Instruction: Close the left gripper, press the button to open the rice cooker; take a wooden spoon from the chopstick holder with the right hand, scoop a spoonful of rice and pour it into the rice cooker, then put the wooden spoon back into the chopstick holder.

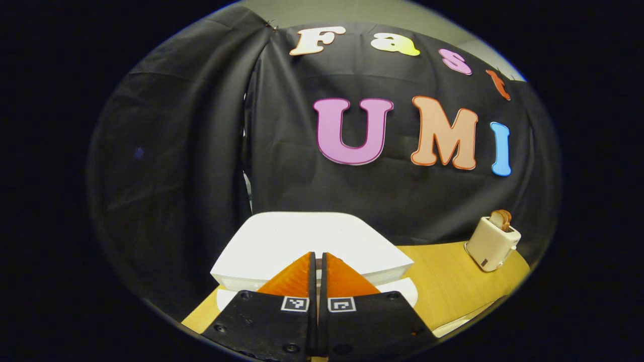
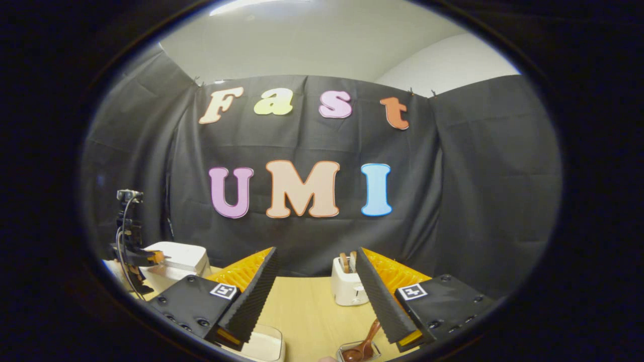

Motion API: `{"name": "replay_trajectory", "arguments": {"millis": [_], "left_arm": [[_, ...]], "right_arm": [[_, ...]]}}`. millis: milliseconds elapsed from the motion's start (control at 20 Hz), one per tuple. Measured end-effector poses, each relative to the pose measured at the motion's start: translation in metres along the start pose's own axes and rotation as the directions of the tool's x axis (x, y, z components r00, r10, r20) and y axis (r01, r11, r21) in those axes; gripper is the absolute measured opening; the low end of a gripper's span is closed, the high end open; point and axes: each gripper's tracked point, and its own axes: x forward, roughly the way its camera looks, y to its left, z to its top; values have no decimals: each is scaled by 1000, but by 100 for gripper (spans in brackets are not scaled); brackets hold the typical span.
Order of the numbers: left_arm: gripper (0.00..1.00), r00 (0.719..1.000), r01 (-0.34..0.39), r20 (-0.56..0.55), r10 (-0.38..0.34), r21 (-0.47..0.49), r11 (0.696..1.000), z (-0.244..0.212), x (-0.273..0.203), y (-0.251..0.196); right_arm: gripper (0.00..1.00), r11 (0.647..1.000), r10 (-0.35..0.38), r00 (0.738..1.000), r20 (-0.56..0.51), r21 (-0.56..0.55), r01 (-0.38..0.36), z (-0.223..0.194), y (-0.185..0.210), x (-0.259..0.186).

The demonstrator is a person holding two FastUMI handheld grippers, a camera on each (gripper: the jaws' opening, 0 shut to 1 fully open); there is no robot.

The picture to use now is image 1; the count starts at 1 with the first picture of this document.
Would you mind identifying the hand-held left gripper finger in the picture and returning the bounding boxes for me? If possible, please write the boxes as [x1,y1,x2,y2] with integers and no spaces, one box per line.
[201,251,319,362]
[319,251,438,359]

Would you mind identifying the white rice cooker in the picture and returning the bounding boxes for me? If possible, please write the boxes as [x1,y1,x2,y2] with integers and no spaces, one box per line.
[210,211,418,313]

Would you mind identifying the clear plastic box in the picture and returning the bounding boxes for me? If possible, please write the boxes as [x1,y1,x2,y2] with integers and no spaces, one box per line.
[432,301,496,338]

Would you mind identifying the white toaster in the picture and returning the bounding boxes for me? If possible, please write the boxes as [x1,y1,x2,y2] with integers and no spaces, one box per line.
[464,216,521,273]

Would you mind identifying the toasted bread slice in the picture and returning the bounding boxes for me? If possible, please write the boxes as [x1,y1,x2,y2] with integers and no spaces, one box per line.
[489,210,512,232]

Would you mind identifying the black backdrop cloth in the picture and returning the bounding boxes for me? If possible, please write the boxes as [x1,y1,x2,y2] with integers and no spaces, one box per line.
[86,5,561,322]

